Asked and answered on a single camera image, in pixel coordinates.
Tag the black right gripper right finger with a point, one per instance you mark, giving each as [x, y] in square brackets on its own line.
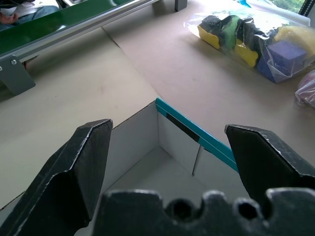
[268, 157]

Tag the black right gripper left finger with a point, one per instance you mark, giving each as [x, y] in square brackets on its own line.
[73, 169]

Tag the white cardboard box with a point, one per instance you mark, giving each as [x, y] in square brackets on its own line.
[162, 162]

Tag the green conveyor belt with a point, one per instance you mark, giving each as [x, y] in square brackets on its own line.
[61, 23]

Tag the clear bag with purple item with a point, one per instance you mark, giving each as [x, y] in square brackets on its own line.
[307, 91]

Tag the clear bag of foam blocks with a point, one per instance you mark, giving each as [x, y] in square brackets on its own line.
[256, 44]

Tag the seated person in jeans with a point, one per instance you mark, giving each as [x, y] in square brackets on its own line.
[17, 11]

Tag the grey metal mounting bracket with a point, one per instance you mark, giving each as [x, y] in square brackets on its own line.
[15, 75]

